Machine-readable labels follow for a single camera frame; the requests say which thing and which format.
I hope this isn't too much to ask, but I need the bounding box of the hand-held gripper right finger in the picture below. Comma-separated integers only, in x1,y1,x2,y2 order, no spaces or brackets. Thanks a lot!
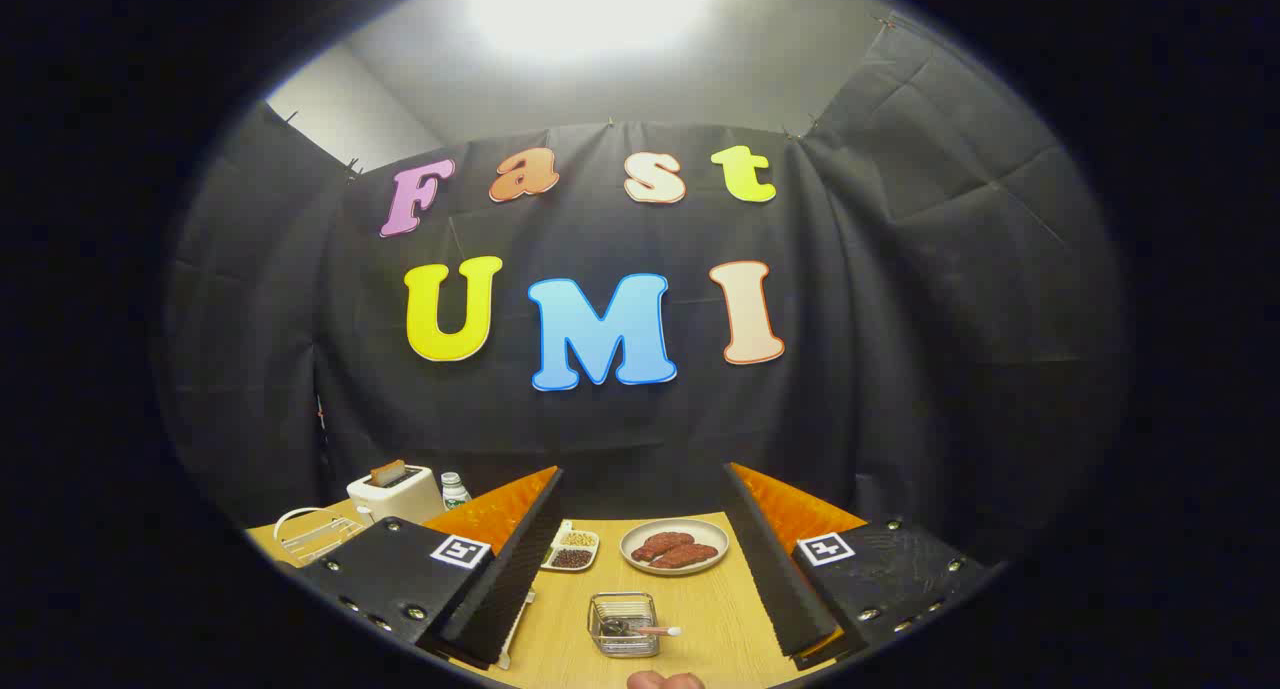
722,462,989,670

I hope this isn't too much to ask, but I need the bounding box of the beige plate with meat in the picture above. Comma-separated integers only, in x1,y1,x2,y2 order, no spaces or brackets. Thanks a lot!
619,518,730,577

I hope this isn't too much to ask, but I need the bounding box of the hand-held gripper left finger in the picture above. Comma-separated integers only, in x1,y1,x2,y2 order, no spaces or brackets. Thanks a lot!
297,466,565,670

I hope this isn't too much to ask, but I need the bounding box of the metal wire basket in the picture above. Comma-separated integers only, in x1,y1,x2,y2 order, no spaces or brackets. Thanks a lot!
587,592,661,659

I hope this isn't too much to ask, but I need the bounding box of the white wire dish rack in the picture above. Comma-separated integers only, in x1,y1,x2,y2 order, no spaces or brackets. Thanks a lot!
272,506,371,570

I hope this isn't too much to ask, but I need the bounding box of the black backdrop cloth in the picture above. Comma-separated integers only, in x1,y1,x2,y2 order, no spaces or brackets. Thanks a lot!
160,14,1131,570

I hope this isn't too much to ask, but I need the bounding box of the reddish brown meat piece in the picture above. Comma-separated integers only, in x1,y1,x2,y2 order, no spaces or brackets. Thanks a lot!
650,543,719,570
631,532,695,562

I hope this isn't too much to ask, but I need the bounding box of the white divided tray with beans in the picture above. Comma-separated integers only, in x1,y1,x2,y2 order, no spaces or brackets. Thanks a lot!
541,521,601,573

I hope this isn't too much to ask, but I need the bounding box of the white toaster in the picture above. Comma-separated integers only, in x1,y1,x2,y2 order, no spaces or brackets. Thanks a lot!
346,461,446,526

